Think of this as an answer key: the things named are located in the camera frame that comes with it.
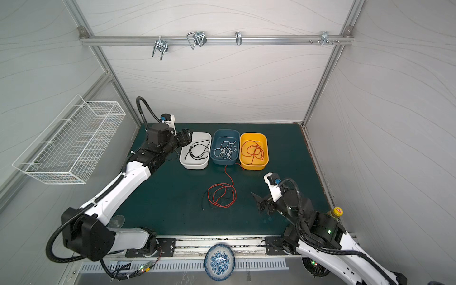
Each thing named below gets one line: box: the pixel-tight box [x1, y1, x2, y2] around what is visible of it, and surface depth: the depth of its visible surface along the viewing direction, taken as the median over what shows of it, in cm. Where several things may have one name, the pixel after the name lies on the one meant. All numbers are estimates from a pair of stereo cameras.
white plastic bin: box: [179, 131, 212, 170], surface depth 106 cm
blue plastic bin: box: [209, 128, 240, 166], surface depth 106 cm
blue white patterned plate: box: [204, 243, 236, 283], surface depth 70 cm
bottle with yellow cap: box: [331, 206, 344, 218], surface depth 67 cm
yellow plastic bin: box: [239, 132, 269, 171], surface depth 107 cm
